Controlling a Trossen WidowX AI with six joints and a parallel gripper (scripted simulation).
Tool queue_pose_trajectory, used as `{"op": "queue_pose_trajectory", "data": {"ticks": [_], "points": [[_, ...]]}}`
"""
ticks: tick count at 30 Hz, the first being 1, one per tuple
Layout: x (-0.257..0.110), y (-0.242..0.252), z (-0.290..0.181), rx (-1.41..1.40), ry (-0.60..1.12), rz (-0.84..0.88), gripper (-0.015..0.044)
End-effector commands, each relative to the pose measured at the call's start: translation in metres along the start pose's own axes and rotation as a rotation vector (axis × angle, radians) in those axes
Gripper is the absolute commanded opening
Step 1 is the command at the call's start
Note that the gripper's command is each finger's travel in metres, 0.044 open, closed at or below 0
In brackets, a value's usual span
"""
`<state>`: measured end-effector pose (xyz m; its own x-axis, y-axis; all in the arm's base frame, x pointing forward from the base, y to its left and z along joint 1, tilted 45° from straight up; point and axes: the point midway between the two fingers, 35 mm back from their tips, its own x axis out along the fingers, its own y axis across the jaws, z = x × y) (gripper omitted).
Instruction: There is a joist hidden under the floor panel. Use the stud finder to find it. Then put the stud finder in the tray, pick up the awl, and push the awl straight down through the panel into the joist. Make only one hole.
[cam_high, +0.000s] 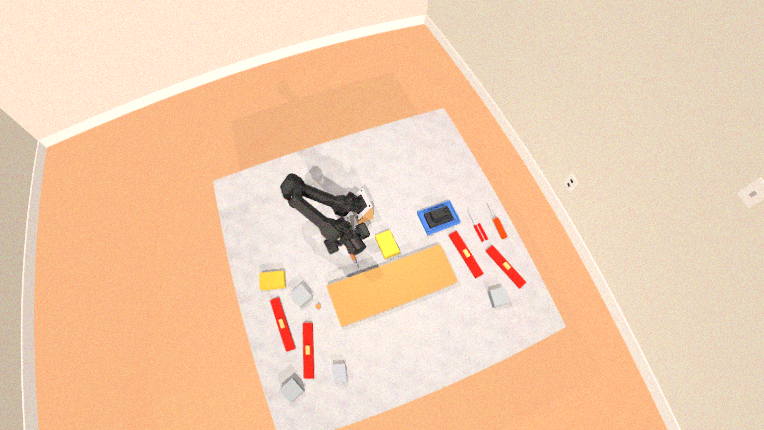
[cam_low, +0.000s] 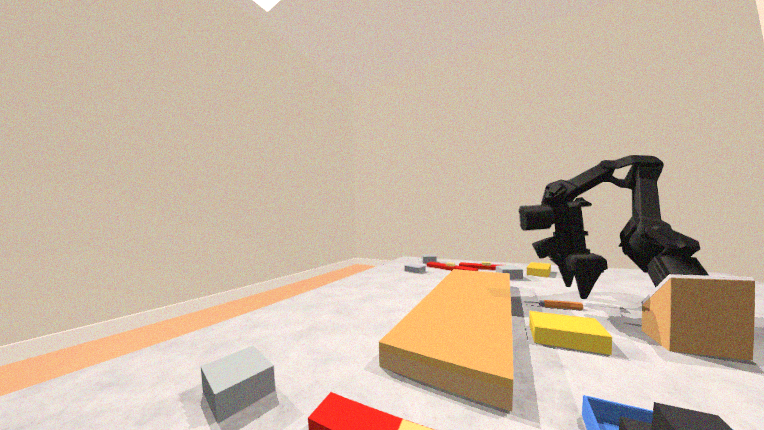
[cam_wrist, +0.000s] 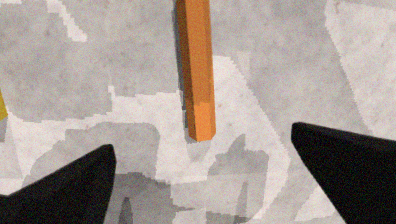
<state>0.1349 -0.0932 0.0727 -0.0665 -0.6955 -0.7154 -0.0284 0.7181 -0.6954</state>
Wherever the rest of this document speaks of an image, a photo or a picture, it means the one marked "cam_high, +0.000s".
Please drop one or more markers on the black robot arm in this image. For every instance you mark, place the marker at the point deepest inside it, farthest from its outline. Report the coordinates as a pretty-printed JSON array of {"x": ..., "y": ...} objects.
[{"x": 330, "y": 228}]

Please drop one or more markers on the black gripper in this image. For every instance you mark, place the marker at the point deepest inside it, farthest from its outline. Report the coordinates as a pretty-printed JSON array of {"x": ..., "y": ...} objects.
[{"x": 361, "y": 230}]

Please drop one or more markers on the orange-handled awl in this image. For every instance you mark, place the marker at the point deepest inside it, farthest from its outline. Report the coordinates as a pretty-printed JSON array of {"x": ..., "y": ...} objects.
[{"x": 498, "y": 225}]

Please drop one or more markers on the blue tray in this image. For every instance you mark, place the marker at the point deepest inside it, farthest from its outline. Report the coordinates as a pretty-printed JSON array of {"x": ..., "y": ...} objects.
[{"x": 433, "y": 230}]

